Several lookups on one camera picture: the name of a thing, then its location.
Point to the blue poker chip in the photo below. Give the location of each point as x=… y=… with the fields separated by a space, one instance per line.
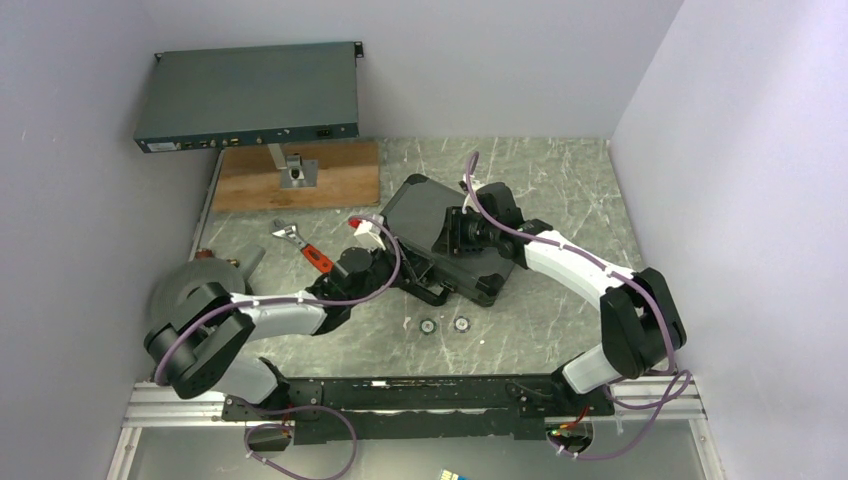
x=461 y=324

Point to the metal stand bracket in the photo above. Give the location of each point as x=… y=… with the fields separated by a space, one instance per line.
x=295 y=171

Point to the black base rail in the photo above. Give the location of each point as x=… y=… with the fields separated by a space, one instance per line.
x=522 y=406

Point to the grey rack server unit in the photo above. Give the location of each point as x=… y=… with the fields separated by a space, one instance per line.
x=227 y=97

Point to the grey cylinder part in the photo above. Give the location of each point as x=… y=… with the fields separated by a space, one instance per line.
x=249 y=259

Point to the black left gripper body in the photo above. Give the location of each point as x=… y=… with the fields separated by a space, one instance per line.
x=391 y=274

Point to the black poker case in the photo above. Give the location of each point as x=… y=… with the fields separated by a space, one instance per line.
x=415 y=215

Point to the grey filament spool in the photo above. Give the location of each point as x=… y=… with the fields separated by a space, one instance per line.
x=175 y=287

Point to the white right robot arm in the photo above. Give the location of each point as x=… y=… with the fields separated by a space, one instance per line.
x=640 y=324

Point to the wooden board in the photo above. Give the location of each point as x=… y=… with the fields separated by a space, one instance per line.
x=348 y=176

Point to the green poker chip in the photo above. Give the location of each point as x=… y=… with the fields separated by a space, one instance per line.
x=428 y=326

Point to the red handled adjustable wrench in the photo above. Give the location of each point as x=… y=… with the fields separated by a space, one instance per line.
x=289 y=231

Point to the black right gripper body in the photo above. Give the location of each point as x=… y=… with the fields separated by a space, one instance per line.
x=468 y=233

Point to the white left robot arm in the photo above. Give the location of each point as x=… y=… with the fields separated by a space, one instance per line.
x=196 y=348

